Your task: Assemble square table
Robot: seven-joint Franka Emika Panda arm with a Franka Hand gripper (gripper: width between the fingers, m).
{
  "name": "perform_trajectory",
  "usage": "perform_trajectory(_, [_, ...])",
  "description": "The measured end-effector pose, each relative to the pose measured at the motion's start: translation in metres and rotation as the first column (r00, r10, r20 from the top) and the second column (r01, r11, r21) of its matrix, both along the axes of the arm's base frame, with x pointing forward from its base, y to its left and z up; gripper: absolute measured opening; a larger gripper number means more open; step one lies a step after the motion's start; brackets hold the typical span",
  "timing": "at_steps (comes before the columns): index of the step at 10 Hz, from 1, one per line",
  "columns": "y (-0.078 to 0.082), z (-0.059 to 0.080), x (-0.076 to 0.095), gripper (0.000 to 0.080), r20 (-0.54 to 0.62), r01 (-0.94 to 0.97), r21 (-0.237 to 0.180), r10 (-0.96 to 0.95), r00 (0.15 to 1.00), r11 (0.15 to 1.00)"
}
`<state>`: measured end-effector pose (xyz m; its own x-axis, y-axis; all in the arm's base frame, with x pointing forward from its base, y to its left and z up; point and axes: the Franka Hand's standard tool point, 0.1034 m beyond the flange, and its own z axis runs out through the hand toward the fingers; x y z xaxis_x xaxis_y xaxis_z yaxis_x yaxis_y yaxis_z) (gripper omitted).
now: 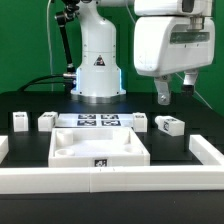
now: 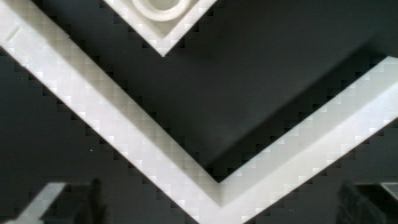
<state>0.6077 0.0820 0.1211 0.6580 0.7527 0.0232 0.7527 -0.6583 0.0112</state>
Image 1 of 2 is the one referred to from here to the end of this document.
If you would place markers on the white marker tag sheet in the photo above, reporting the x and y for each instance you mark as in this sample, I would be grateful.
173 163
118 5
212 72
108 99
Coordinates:
71 120

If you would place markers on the white U-shaped obstacle fence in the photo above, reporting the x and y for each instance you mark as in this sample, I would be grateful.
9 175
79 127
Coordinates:
207 175

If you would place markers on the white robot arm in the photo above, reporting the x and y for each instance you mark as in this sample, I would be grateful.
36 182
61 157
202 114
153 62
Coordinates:
90 41

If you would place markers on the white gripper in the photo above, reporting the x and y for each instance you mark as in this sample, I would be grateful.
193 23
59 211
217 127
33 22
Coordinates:
165 45

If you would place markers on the white square table top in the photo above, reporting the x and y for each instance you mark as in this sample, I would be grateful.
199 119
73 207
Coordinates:
96 147

